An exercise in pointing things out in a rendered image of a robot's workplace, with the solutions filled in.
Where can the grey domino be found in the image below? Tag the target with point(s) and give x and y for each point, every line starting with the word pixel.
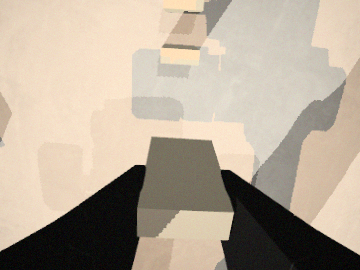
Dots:
pixel 175 54
pixel 183 196
pixel 190 6

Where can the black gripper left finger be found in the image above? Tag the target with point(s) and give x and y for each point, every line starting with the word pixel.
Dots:
pixel 99 234

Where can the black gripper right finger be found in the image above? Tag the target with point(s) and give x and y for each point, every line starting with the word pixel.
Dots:
pixel 266 236

